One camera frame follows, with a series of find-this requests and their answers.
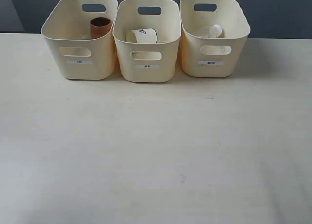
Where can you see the white paper cup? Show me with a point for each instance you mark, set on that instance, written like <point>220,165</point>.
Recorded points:
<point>143,36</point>

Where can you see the clear plastic bottle white cap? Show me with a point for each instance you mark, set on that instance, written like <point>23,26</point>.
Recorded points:
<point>213,31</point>

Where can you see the brown wooden cup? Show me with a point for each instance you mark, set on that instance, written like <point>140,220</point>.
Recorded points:
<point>100,26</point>

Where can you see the cream middle plastic bin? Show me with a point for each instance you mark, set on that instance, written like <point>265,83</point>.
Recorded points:
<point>150,63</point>

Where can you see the cream plastic bin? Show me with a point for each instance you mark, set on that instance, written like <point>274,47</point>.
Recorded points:
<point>212,57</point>
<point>67,32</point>
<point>150,63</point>

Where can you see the cream right plastic bin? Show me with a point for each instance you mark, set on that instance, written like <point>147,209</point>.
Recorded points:
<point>212,57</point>

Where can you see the cream left plastic bin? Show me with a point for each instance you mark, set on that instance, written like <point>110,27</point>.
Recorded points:
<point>67,32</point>

